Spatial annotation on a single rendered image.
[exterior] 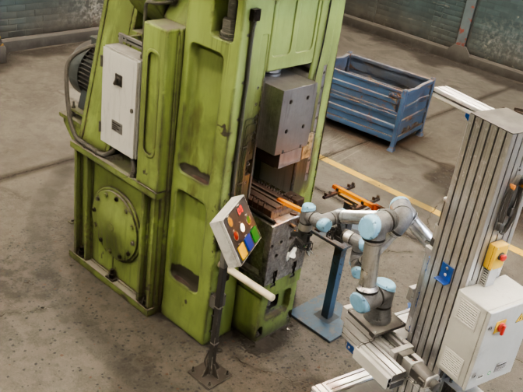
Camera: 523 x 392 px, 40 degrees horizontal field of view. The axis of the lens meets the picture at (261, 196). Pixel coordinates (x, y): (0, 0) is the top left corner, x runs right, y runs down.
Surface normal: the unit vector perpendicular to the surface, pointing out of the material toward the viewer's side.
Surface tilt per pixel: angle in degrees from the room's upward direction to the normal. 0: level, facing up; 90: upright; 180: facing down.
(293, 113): 90
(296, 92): 90
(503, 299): 0
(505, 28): 90
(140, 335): 0
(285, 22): 90
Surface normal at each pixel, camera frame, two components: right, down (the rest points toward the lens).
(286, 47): 0.72, 0.40
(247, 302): -0.68, 0.26
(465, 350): -0.84, 0.15
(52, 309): 0.13, -0.87
